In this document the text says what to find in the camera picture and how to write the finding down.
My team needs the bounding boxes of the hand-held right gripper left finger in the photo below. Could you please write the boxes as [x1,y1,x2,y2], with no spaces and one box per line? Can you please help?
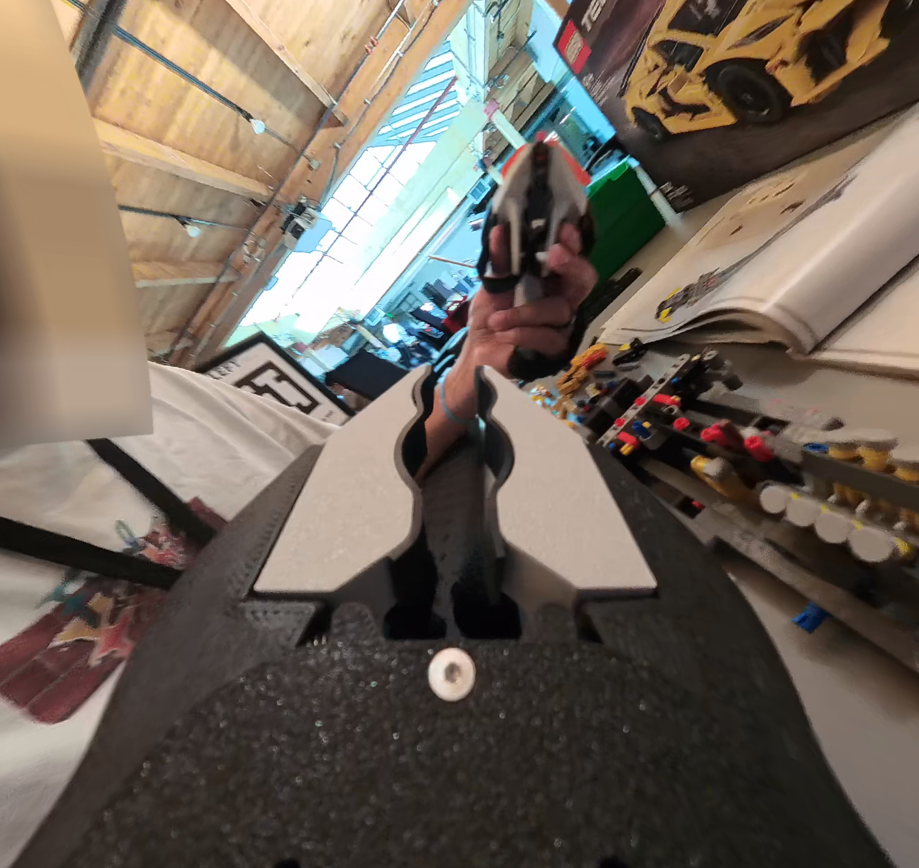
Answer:
[253,366,437,594]

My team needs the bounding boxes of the white ceiling mounted device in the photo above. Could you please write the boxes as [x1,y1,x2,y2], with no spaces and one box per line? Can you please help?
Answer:
[280,197,324,241]

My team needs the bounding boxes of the white printed t-shirt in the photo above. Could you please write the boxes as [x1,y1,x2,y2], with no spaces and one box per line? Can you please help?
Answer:
[0,362,346,868]

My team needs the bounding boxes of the black lego beams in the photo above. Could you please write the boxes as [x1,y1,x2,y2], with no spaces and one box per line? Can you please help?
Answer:
[574,265,643,338]

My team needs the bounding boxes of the pile of yellow lego pieces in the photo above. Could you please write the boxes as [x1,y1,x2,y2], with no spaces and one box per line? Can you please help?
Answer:
[531,343,611,417]

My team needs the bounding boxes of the lego set box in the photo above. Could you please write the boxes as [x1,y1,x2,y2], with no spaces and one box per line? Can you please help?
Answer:
[553,0,919,212]

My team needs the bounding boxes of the grey black lego chassis assembly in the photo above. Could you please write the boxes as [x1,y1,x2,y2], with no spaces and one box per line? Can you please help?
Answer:
[574,347,919,668]

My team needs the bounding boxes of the green plastic bin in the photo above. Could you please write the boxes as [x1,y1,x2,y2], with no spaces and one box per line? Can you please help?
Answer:
[585,161,669,284]

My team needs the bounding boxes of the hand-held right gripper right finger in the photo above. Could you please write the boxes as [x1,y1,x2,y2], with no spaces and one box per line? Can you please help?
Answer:
[475,367,659,594]

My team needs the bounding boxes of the black lanyard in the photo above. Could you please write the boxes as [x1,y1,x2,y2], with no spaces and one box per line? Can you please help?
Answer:
[0,437,216,589]

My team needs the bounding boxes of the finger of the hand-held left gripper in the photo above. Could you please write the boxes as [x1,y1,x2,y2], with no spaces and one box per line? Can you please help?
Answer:
[493,159,532,230]
[551,156,590,214]

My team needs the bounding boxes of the blue wristband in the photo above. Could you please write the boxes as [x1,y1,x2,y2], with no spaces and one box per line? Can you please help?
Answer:
[435,371,482,425]

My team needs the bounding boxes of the white instruction booklet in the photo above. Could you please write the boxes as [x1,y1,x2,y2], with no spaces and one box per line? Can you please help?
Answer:
[599,103,919,381]

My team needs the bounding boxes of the black perforated armrest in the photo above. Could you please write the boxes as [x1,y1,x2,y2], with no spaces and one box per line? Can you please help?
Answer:
[420,423,496,596]

